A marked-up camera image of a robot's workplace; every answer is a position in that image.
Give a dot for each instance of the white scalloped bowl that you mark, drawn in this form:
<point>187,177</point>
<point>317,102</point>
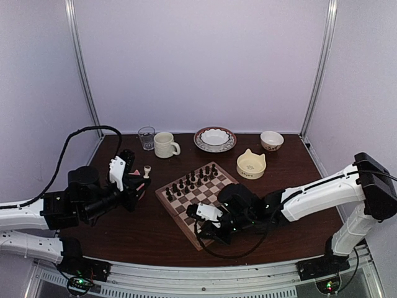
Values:
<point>214,137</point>

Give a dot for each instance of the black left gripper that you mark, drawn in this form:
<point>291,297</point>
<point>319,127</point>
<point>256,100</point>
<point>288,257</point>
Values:
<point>130,185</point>

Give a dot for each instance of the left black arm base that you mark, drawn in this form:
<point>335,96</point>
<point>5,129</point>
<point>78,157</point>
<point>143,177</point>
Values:
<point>85,267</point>

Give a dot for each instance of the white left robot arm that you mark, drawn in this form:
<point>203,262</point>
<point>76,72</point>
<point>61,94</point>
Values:
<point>84,200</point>

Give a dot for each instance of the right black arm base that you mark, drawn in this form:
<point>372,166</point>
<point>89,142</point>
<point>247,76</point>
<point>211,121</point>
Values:
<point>322,266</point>

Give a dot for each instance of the patterned brown rim plate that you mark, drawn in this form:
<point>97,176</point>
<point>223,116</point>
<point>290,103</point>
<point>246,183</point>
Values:
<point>215,149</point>

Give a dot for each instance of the white chess rook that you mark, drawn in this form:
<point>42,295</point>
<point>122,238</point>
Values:
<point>147,170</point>

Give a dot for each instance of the yellow cat-ear bowl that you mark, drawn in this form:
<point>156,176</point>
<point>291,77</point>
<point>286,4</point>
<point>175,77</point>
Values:
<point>250,165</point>

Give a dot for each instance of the pink cat-ear bowl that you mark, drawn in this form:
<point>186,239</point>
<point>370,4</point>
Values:
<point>137,184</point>

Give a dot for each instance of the left aluminium frame post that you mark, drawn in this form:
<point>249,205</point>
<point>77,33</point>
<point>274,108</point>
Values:
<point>73,28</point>

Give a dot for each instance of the cream ribbed mug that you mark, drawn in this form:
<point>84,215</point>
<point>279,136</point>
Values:
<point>165,146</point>

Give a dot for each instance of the clear drinking glass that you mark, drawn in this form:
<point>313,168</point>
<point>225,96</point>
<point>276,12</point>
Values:
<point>146,136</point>

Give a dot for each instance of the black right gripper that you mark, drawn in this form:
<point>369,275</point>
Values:
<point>206,229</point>

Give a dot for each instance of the aluminium frame post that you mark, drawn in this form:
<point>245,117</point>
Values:
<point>73,28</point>
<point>328,36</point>

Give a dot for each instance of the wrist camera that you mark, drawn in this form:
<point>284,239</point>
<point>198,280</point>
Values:
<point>203,212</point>
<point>119,166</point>

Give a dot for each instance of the front aluminium rail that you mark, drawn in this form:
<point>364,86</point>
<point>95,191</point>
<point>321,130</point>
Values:
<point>279,279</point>

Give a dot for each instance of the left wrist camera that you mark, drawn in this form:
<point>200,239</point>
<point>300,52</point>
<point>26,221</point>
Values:
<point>119,166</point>

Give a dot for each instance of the wooden chess board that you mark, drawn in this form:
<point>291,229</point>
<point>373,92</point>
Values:
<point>203,190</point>

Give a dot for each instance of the right aluminium frame post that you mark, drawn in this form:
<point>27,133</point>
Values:
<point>328,36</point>

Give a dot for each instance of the white floral small bowl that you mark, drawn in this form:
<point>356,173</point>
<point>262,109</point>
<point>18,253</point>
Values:
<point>271,141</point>

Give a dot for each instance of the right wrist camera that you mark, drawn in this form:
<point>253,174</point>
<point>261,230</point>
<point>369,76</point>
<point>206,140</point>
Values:
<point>203,212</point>

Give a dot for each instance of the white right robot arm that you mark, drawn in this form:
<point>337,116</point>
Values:
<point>365,182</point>

